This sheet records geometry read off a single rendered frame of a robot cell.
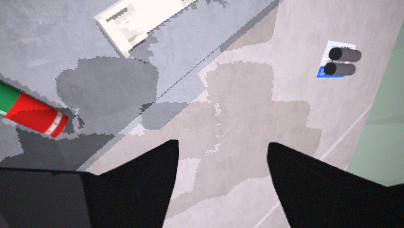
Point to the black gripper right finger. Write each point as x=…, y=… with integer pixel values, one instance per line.
x=315, y=194

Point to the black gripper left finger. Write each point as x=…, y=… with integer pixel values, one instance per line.
x=132, y=195

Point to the red and green battery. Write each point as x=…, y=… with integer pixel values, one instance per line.
x=29, y=112

